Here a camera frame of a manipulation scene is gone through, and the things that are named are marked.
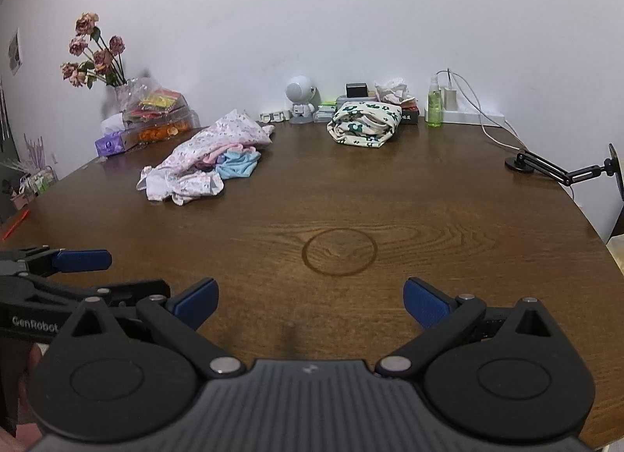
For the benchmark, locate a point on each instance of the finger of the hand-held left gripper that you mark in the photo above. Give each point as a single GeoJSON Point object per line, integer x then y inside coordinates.
{"type": "Point", "coordinates": [83, 261]}
{"type": "Point", "coordinates": [136, 288]}

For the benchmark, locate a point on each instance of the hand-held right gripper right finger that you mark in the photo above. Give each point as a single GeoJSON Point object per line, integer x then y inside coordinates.
{"type": "Point", "coordinates": [424, 305]}

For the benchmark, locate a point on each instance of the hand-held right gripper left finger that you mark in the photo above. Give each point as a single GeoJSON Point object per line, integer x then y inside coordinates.
{"type": "Point", "coordinates": [195, 305]}

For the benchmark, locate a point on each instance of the cream teal floral garment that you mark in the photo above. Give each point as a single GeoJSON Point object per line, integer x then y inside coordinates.
{"type": "Point", "coordinates": [363, 125]}

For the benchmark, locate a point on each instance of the person's left hand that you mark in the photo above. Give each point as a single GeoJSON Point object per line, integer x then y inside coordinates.
{"type": "Point", "coordinates": [34, 358]}

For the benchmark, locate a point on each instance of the orange pen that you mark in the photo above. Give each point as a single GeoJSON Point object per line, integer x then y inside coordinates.
{"type": "Point", "coordinates": [15, 224]}

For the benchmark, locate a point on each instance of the purple tissue box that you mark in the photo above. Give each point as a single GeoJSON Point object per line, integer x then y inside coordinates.
{"type": "Point", "coordinates": [111, 144]}

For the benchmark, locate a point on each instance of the light blue garment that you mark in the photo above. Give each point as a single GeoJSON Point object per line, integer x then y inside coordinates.
{"type": "Point", "coordinates": [236, 167]}

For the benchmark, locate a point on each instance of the pink floral garment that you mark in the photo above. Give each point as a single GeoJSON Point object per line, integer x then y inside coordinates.
{"type": "Point", "coordinates": [195, 154]}

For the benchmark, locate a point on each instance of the plain pink garment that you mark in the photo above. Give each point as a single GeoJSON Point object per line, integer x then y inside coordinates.
{"type": "Point", "coordinates": [214, 157]}

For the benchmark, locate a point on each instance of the clear plastic snack container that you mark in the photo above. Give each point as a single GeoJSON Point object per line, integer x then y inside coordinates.
{"type": "Point", "coordinates": [156, 113]}

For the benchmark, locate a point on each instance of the long white power strip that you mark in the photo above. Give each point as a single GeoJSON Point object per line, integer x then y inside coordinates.
{"type": "Point", "coordinates": [473, 117]}

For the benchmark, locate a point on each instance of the green spray bottle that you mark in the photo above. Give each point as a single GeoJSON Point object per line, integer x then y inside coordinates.
{"type": "Point", "coordinates": [435, 108]}

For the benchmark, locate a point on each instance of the small white socket strip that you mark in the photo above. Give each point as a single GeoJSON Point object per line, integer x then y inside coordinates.
{"type": "Point", "coordinates": [275, 116]}

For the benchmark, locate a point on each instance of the dried flower bouquet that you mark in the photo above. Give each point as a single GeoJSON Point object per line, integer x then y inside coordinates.
{"type": "Point", "coordinates": [92, 54]}

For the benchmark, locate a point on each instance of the white charger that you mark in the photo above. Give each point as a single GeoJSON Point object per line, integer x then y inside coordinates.
{"type": "Point", "coordinates": [449, 98]}

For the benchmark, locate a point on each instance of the stack of small boxes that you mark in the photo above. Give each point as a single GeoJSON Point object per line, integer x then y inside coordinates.
{"type": "Point", "coordinates": [325, 112]}

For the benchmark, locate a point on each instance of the small black box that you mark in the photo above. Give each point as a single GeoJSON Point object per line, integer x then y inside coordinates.
{"type": "Point", "coordinates": [359, 90]}

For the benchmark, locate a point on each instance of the white robot figurine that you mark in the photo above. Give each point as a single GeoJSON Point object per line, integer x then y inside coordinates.
{"type": "Point", "coordinates": [300, 93]}

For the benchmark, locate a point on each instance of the wall poster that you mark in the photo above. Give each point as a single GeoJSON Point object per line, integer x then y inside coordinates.
{"type": "Point", "coordinates": [15, 52]}

